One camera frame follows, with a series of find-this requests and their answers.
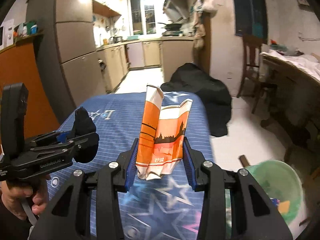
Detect black cloth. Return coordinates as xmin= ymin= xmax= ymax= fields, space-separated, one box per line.
xmin=67 ymin=107 xmax=99 ymax=163

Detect orange white paper box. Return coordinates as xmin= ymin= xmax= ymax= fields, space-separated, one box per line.
xmin=136 ymin=85 xmax=193 ymax=180

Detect tan sponge block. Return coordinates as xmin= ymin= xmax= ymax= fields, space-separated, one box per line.
xmin=278 ymin=200 xmax=290 ymax=215

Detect green lined trash bin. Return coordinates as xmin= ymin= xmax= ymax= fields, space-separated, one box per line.
xmin=224 ymin=159 xmax=304 ymax=233

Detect beige kitchen cabinets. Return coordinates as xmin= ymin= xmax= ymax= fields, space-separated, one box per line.
xmin=97 ymin=36 xmax=194 ymax=92

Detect kitchen window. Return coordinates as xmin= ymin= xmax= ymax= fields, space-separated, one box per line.
xmin=129 ymin=0 xmax=156 ymax=35

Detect person's left hand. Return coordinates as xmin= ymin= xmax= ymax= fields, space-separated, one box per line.
xmin=1 ymin=174 xmax=50 ymax=220

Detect blue star-pattern tablecloth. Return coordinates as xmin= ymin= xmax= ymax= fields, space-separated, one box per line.
xmin=48 ymin=86 xmax=213 ymax=239

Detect orange wooden cabinet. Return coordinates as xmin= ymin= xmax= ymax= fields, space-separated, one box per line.
xmin=1 ymin=34 xmax=60 ymax=139

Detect grey refrigerator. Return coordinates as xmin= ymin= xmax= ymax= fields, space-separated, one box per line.
xmin=26 ymin=0 xmax=106 ymax=122

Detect black bag on floor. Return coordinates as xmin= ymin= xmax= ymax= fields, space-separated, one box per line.
xmin=161 ymin=63 xmax=232 ymax=137

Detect white microwave oven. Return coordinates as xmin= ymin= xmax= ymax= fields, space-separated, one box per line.
xmin=0 ymin=19 xmax=14 ymax=50

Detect wooden dining table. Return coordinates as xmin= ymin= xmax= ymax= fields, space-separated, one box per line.
xmin=260 ymin=55 xmax=319 ymax=161

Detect black wok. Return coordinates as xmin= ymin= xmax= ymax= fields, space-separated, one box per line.
xmin=159 ymin=22 xmax=182 ymax=31

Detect range hood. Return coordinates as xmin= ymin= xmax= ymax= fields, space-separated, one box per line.
xmin=163 ymin=0 xmax=190 ymax=24

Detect wooden chair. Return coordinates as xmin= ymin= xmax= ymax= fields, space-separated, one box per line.
xmin=236 ymin=34 xmax=277 ymax=114

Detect white cloth on table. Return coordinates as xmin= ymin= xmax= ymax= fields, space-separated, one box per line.
xmin=260 ymin=49 xmax=319 ymax=82

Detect hanging white plastic bag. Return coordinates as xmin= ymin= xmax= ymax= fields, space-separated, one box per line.
xmin=202 ymin=0 xmax=218 ymax=13

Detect dark interior window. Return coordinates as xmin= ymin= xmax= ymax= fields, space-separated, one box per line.
xmin=234 ymin=0 xmax=268 ymax=41

